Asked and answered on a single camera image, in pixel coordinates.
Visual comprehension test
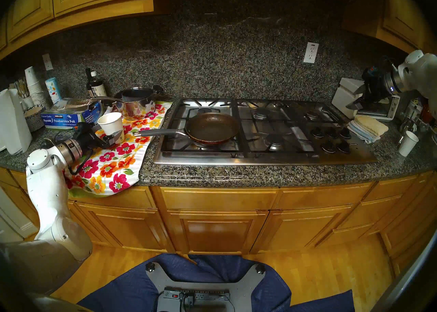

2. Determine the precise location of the black power strip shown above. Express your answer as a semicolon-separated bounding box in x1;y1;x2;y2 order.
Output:
163;289;231;301

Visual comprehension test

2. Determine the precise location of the stainless steel gas cooktop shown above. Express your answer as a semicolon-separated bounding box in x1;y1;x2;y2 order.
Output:
153;98;378;166

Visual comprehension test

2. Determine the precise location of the white paper cup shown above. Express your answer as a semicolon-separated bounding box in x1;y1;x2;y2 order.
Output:
97;112;124;137
398;131;419;157

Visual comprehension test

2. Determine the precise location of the stack of paper cups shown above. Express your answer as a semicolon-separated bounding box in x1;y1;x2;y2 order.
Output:
25;66;46;108

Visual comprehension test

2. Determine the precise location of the woven basket bowl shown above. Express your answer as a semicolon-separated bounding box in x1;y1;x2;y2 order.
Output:
24;107;45;132

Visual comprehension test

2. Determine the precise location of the white toaster oven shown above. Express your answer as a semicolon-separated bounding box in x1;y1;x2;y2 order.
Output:
331;78;400;122

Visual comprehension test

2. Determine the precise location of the blue moving blanket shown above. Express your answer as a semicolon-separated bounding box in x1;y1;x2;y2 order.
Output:
78;254;355;312

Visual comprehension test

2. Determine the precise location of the blue foil box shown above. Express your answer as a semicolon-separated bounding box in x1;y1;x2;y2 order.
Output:
41;99;103;130

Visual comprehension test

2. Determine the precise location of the leaf patterned cup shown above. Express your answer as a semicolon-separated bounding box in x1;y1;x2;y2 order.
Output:
45;77;62;103

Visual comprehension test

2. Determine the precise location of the yellow folded towel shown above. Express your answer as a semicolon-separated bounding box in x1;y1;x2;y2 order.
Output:
353;115;389;137

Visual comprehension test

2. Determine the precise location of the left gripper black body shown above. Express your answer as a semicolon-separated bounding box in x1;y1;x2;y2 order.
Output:
76;128;110;153

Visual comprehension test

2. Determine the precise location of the labelled bottle white cap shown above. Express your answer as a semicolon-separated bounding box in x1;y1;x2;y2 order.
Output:
89;71;107;98

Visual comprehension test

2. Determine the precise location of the red nonstick frying pan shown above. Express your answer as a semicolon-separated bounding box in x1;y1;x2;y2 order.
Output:
133;112;240;145

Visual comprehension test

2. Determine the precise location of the floral kitchen towel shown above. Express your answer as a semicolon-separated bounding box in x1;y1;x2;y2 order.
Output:
65;101;173;197

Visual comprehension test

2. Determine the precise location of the white wall outlet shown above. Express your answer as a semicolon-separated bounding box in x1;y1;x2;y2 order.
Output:
303;42;319;64

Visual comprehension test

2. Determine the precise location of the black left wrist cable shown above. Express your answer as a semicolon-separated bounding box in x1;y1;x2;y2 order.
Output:
67;149;94;176

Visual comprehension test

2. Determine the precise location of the black cast iron grate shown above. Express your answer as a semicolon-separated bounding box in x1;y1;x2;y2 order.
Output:
297;101;347;127
234;99;308;154
160;99;241;153

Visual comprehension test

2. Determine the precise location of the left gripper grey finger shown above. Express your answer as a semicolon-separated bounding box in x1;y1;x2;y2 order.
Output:
101;131;124;145

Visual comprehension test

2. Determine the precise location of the blue striped folded towel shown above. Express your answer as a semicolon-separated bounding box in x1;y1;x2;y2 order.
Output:
347;120;381;144

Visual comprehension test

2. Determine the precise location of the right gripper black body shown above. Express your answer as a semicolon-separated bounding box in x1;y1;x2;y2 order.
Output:
363;76;388;103

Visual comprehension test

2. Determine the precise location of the white paper towel roll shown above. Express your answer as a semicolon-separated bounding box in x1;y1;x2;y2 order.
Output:
0;89;33;155

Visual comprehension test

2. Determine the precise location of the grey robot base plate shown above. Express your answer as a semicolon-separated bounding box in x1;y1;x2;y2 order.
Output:
146;262;266;312

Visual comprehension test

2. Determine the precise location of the stainless steel saucepan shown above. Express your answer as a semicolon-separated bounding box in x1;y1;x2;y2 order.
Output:
90;87;164;120

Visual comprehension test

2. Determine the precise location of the wooden base cabinet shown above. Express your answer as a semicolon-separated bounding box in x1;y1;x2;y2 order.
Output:
0;166;437;277

